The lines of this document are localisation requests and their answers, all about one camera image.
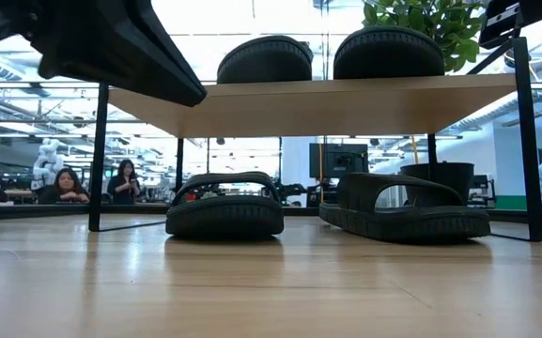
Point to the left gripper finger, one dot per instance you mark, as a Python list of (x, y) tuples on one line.
[(125, 61)]

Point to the black rubber slide sandal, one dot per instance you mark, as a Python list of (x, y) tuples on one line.
[(404, 223), (225, 216), (388, 54), (265, 61)]

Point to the wooden shelf black metal legs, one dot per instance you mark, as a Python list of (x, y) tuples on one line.
[(317, 108)]

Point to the green leafy plant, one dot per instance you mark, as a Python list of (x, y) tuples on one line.
[(449, 28)]

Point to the white humanoid robot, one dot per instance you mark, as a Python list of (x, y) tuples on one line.
[(47, 159)]

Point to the black computer monitor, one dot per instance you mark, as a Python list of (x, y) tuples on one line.
[(338, 159)]

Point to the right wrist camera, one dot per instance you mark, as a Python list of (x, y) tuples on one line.
[(498, 26)]

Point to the black aluminium table frame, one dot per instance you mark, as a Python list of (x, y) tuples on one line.
[(17, 212)]

